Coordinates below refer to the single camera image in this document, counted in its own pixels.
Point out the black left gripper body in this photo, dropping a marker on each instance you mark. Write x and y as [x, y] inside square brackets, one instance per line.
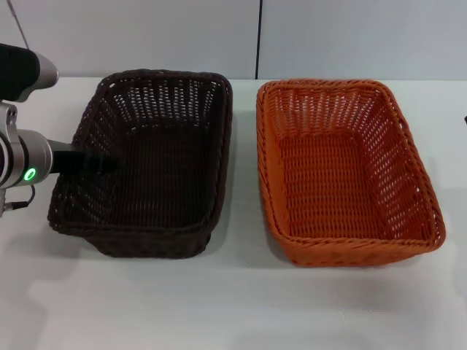
[67, 158]

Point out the black vertical wall strip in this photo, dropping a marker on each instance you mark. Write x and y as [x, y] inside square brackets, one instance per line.
[259, 36]

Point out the dark brown woven basket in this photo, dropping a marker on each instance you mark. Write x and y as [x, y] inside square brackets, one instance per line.
[164, 182]

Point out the orange woven basket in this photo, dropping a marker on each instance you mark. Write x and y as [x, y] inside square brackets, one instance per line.
[328, 182]

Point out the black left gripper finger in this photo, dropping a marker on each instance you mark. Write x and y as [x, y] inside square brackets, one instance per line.
[104, 163]

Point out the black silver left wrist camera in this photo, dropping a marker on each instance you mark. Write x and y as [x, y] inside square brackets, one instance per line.
[22, 73]

